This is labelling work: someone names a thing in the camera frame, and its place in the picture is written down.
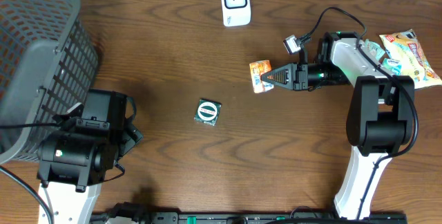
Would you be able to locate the orange tissue pack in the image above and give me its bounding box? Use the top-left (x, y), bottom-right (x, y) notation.
top-left (249, 60), bottom-right (274, 93)

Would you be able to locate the teal wet wipes pack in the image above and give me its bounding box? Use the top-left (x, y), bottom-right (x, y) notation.
top-left (365, 39), bottom-right (385, 62)

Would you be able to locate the small teal tissue pack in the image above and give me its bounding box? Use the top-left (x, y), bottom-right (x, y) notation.
top-left (382, 58), bottom-right (402, 75)

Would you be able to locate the large yellow wet wipes pack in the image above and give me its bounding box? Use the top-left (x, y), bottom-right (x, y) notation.
top-left (380, 29), bottom-right (441, 89)

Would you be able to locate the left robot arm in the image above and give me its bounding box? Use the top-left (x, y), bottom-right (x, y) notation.
top-left (37, 89), bottom-right (143, 223)

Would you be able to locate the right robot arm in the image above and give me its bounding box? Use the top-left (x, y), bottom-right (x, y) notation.
top-left (260, 32), bottom-right (417, 221)

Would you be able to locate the white barcode scanner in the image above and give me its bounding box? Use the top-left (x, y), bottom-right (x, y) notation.
top-left (221, 0), bottom-right (251, 27)

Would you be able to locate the grey plastic mesh basket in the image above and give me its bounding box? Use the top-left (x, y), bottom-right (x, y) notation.
top-left (1, 0), bottom-right (100, 163)

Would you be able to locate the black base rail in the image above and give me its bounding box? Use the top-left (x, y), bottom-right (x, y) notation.
top-left (89, 202), bottom-right (407, 224)

